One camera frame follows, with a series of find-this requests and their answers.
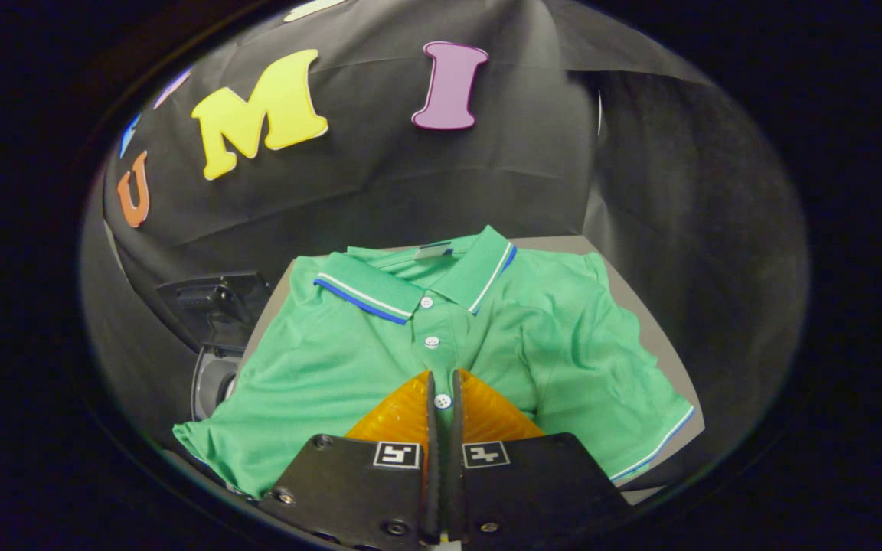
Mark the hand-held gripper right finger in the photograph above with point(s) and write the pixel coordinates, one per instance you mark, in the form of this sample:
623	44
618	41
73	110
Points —
533	482

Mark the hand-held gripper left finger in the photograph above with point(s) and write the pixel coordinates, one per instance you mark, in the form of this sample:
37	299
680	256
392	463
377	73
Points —
357	482

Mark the green polo shirt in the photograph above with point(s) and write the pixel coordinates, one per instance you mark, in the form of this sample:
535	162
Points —
334	360

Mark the dark washing machine lid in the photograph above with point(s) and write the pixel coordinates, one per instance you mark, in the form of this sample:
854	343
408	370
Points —
211	302

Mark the grey cabinet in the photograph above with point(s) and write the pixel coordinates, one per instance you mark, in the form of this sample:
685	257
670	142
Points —
276	295

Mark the black backdrop cloth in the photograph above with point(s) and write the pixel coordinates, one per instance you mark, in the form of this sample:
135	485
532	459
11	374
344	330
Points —
380	176

